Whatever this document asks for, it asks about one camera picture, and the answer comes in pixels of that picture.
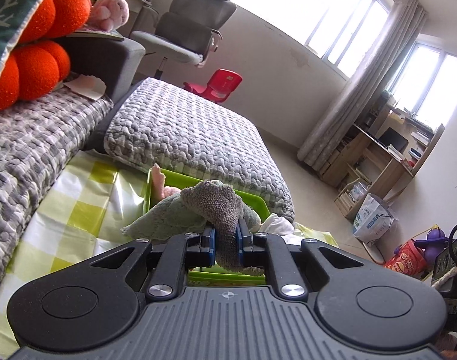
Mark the grey green plush toy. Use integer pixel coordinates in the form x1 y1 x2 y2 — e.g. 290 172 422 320
122 180 263 276

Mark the red plastic child chair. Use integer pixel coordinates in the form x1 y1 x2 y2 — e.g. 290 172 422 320
184 68 243 103

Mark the wooden desk shelf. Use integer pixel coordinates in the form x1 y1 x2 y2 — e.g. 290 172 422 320
318 94 445 220

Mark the grey office chair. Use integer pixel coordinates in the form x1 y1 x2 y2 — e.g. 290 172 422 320
130 0 236 80

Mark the grey quilted ottoman cushion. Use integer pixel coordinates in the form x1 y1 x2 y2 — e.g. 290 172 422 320
104 77 295 221

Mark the white sponge block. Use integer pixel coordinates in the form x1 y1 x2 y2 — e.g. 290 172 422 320
258 213 295 236

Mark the beige curtain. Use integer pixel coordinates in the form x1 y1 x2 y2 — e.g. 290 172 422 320
297 0 428 171

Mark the purple toy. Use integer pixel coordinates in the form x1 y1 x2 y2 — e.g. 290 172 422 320
414 225 449 267

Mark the pink octopus plush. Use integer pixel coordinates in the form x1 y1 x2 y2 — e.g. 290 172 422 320
88 0 130 32

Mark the book on armrest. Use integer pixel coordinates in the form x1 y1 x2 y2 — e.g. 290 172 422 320
67 26 124 41

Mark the green plastic bin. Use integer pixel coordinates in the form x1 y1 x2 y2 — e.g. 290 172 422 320
142 167 272 286

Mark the pink plush toy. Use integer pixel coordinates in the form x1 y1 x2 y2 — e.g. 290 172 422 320
150 164 181 202

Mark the grey sofa armrest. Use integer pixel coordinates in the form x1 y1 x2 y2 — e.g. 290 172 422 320
56 37 145 102

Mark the grey quilted sofa cover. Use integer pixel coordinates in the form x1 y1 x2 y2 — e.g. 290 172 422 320
0 88 114 286

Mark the orange bobble cushion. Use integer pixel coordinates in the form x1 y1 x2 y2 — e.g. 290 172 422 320
0 0 92 111

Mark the white paper scrap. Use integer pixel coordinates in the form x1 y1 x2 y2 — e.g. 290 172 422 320
64 75 106 101

